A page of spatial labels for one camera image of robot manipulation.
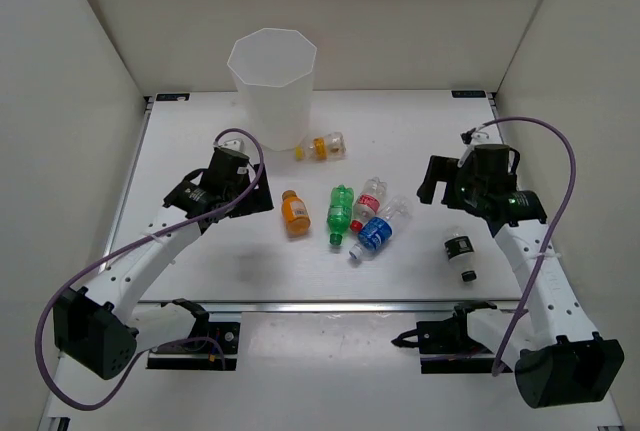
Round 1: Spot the clear bottle blue label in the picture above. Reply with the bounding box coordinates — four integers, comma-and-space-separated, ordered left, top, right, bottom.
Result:
349, 195, 412, 261

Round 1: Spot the clear bottle black label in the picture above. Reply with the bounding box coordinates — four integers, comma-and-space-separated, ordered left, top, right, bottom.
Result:
443, 226, 477, 283

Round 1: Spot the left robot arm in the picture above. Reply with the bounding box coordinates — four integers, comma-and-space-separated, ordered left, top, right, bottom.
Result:
53, 147, 273, 380

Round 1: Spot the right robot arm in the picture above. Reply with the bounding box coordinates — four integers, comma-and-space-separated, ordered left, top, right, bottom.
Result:
417, 144, 624, 408

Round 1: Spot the white octagonal plastic bin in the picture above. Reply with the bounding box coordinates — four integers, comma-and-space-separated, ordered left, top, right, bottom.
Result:
227, 28, 317, 151

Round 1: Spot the orange plastic bottle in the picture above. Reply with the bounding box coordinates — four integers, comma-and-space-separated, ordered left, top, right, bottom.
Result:
281, 190, 311, 237

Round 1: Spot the clear bottle red label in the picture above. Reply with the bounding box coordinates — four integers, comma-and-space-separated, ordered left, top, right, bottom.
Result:
350, 177, 388, 234

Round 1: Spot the clear bottle yellow cap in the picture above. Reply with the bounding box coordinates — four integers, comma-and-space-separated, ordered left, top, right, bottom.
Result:
294, 132, 346, 162

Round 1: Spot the green plastic bottle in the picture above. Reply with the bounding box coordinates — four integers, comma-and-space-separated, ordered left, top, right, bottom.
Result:
327, 185, 354, 247

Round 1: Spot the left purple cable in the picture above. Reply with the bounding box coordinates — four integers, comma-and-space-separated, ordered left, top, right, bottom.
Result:
34, 128, 265, 411

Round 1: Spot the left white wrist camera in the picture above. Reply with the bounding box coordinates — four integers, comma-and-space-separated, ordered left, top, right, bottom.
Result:
215, 137, 245, 153

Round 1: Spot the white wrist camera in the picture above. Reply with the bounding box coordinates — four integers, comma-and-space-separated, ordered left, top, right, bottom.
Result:
461, 129, 490, 146
215, 137, 245, 153

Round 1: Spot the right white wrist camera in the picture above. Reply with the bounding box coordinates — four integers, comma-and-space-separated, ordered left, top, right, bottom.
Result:
461, 129, 490, 146

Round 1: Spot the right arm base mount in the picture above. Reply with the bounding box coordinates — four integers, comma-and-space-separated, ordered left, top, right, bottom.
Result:
391, 301, 498, 375

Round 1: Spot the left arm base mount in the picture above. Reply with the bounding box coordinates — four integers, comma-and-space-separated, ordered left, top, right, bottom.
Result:
146, 311, 241, 372

